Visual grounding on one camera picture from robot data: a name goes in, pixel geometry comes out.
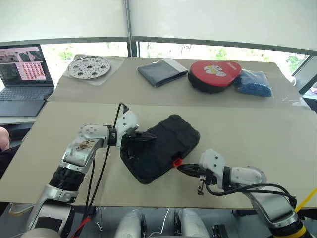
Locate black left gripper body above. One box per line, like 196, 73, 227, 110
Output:
121, 132, 136, 159

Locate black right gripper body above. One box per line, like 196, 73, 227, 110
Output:
197, 168, 219, 196

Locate black plastic case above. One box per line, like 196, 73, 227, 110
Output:
119, 114, 201, 185

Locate beige paper table cover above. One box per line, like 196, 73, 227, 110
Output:
0, 100, 317, 210
47, 54, 312, 110

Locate silver rounded robot leg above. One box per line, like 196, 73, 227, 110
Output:
173, 208, 210, 238
116, 210, 147, 238

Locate small black floor device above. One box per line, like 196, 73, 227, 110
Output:
211, 224, 227, 238

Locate grey folded cloth in bag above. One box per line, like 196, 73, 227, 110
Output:
137, 58, 189, 88

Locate clear plastic bag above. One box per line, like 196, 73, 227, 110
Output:
60, 55, 127, 86

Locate perforated steel steamer plate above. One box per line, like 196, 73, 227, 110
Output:
68, 56, 111, 80

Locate red heart shaped pad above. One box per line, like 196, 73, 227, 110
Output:
187, 60, 243, 94

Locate open laptop computer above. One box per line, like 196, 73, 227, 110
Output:
0, 44, 55, 117

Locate bystander in pink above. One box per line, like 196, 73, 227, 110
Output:
0, 126, 10, 152

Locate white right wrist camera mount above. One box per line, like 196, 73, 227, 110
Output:
199, 148, 226, 185

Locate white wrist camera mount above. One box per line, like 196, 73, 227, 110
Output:
115, 110, 139, 147
199, 148, 226, 185

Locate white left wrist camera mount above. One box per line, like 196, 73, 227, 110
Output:
115, 110, 139, 147

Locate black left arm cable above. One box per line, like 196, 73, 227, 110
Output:
74, 102, 130, 238

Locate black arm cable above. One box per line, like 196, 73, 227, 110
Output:
205, 182, 298, 207
74, 102, 130, 238

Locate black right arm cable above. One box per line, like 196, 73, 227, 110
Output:
205, 182, 298, 207

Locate thin white cable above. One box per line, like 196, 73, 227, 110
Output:
150, 208, 170, 238

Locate yellow strap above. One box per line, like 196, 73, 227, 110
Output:
296, 187, 317, 212

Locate grey window frame post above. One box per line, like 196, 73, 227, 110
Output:
123, 0, 138, 58

